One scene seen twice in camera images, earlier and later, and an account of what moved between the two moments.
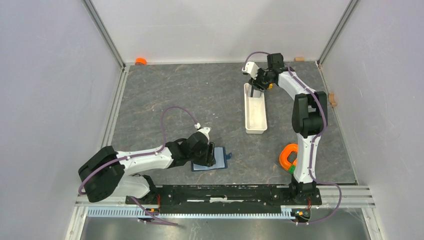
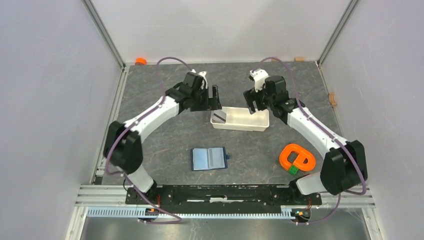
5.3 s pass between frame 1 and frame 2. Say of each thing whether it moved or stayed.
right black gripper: moved
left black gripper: moved
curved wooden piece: stayed
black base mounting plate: stayed
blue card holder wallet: stayed
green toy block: stayed
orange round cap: stayed
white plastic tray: moved
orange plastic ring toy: stayed
